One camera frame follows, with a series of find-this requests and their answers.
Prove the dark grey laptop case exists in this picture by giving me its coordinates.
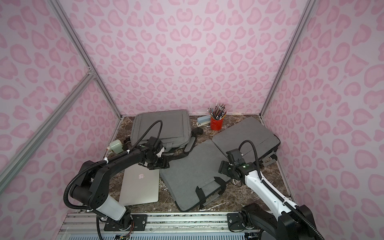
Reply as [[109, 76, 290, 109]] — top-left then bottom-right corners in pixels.
[[212, 117, 281, 167]]

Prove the grey laptop sleeve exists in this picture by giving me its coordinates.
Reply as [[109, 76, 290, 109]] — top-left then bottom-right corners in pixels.
[[160, 140, 231, 212]]

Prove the light blue eraser box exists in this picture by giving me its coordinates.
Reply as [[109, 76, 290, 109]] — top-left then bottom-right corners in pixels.
[[197, 115, 211, 127]]

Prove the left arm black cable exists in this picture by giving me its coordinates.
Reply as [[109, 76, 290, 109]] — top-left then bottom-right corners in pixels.
[[62, 119, 164, 240]]

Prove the bundle of coloured pencils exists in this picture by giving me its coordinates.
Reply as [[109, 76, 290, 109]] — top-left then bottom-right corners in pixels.
[[207, 104, 227, 121]]

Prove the grey zippered laptop bag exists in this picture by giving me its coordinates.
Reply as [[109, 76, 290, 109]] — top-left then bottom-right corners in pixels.
[[131, 110, 204, 160]]

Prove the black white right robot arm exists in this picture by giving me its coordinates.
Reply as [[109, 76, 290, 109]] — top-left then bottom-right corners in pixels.
[[219, 149, 324, 240]]

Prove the dark green laptop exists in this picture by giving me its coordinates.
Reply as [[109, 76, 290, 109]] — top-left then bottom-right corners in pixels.
[[119, 164, 160, 206]]

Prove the red pencil cup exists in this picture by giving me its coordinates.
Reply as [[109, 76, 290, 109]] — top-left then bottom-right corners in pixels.
[[210, 118, 223, 131]]

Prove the pale green tape dispenser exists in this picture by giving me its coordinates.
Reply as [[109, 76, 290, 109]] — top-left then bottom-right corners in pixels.
[[107, 140, 124, 154]]

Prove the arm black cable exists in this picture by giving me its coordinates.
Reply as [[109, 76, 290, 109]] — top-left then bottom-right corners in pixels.
[[238, 139, 326, 240], [62, 119, 164, 240]]

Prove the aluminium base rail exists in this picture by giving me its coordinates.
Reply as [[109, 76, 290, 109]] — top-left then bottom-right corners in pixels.
[[56, 212, 259, 240]]

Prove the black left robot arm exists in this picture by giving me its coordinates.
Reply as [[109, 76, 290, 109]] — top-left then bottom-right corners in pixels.
[[63, 137, 169, 225]]

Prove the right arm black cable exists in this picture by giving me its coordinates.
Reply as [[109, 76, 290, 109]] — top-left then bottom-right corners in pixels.
[[238, 139, 326, 240]]

